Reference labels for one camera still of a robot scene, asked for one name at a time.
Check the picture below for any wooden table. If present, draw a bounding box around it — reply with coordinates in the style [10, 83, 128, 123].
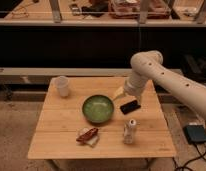
[28, 77, 176, 159]

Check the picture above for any white ceramic cup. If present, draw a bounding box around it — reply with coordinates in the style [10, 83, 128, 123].
[54, 76, 69, 97]

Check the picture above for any black eraser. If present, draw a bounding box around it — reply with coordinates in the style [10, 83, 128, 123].
[120, 100, 140, 115]

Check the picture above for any tray on shelf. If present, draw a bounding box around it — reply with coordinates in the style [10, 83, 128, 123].
[109, 0, 171, 19]

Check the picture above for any white small bottle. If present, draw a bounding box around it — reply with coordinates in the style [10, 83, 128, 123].
[123, 119, 137, 144]

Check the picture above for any black foot pedal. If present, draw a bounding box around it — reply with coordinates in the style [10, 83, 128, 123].
[183, 125, 206, 144]

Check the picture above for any green bowl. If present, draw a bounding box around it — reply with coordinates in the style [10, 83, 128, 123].
[82, 95, 114, 124]

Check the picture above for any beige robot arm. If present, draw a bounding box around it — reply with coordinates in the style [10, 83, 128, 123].
[113, 50, 206, 120]

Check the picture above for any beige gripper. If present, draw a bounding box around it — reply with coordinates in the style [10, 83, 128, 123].
[113, 75, 146, 103]

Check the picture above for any red stapler on sponge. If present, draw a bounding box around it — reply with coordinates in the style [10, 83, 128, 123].
[76, 128, 99, 147]

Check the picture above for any black cable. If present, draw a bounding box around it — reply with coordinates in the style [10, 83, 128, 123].
[171, 119, 206, 171]

